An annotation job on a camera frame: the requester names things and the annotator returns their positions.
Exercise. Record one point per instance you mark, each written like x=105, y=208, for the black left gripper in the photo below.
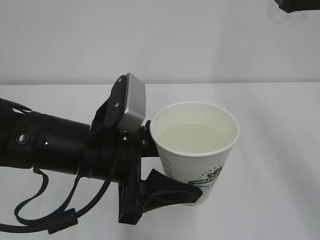
x=114, y=155

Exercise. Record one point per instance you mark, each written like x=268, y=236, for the clear water bottle red label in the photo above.
x=280, y=17

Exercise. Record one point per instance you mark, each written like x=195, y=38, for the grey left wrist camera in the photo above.
x=125, y=109

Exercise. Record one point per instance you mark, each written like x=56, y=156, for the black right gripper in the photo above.
x=290, y=6

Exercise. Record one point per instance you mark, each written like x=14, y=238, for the white paper cup green logo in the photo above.
x=194, y=140

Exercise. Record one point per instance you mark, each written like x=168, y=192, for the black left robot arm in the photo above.
x=33, y=140

